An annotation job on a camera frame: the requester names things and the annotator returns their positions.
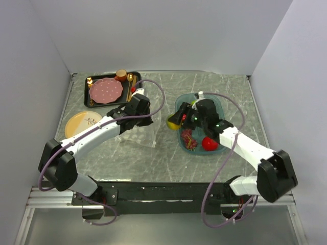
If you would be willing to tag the gold spoon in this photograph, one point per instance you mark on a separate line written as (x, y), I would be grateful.
(130, 78)

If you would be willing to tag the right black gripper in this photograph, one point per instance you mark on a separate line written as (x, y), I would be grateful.
(185, 108)

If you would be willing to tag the yellow floral plate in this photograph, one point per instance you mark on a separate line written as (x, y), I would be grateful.
(80, 122)

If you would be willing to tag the orange cup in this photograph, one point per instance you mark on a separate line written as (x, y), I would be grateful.
(120, 75)

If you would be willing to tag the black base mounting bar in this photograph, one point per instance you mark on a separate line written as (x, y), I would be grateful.
(147, 197)

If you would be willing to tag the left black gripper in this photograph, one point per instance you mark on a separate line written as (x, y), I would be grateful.
(148, 121)

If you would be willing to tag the red grape bunch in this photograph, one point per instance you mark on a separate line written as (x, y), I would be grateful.
(189, 142)

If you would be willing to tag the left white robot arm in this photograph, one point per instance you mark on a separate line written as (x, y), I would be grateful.
(58, 160)

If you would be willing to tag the black serving tray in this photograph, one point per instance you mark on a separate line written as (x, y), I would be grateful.
(120, 101)

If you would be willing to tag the yellow orange fruit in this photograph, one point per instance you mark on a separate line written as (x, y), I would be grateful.
(172, 123)

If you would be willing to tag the aluminium frame rail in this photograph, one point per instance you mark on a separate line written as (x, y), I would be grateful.
(49, 199)

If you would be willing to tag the clear polka dot zip bag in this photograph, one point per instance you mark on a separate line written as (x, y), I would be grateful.
(145, 136)

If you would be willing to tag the pink polka dot plate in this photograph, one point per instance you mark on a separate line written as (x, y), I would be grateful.
(106, 90)

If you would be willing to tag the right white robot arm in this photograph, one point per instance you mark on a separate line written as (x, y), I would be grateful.
(275, 173)

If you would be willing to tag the gold fork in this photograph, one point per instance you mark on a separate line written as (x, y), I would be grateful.
(90, 83)

